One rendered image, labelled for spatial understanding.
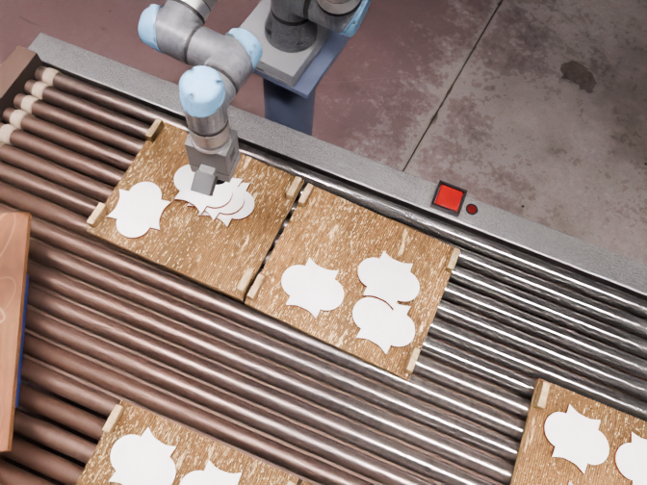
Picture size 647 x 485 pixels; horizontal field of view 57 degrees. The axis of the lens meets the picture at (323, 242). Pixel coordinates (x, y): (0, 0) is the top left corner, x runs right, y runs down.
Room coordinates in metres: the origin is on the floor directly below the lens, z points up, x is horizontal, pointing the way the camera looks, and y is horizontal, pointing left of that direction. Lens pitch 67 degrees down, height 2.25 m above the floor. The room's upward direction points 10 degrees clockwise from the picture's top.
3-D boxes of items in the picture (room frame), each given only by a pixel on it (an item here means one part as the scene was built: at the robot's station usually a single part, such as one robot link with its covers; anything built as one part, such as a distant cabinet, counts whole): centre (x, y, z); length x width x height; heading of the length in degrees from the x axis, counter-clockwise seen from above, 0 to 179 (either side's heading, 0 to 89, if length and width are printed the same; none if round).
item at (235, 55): (0.71, 0.23, 1.38); 0.11 x 0.11 x 0.08; 72
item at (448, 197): (0.76, -0.30, 0.92); 0.06 x 0.06 x 0.01; 77
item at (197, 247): (0.62, 0.32, 0.93); 0.41 x 0.35 x 0.02; 75
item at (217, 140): (0.60, 0.25, 1.30); 0.08 x 0.08 x 0.05
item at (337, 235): (0.50, -0.09, 0.93); 0.41 x 0.35 x 0.02; 74
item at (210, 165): (0.58, 0.25, 1.23); 0.12 x 0.09 x 0.16; 172
